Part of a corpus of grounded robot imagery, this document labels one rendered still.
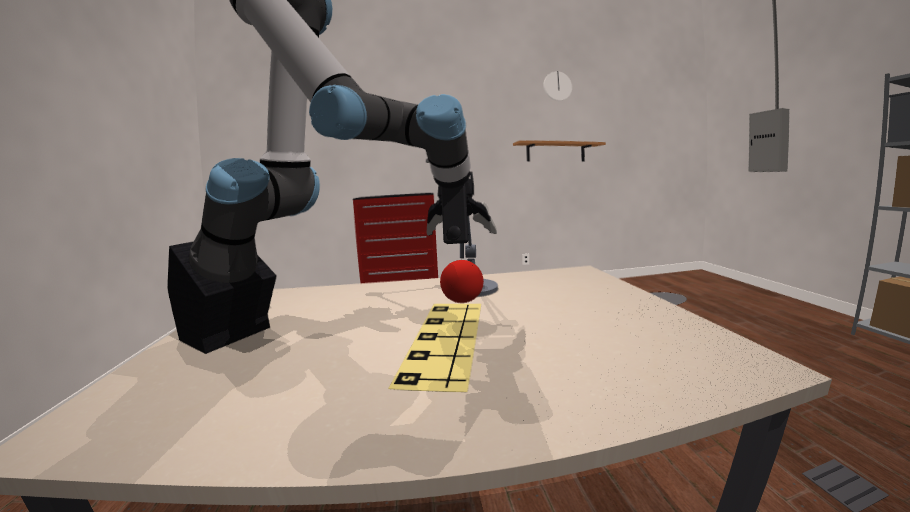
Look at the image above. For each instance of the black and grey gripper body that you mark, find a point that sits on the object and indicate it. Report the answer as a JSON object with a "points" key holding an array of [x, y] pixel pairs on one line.
{"points": [[469, 191]]}

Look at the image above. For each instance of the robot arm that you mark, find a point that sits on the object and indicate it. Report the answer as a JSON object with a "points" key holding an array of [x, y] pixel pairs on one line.
{"points": [[240, 193]]}

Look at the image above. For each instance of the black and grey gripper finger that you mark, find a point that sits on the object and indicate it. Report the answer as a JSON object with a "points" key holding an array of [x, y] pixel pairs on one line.
{"points": [[434, 218], [480, 215]]}

